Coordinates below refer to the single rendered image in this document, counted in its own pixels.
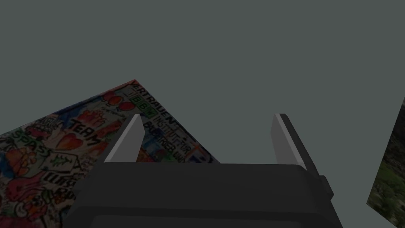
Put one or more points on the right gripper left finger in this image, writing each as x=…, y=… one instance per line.
x=126, y=142

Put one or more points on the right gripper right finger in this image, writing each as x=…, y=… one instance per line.
x=289, y=142

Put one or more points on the colourful drawing wall picture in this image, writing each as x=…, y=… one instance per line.
x=47, y=148

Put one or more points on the dark green landscape wall picture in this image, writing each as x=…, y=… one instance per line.
x=390, y=177

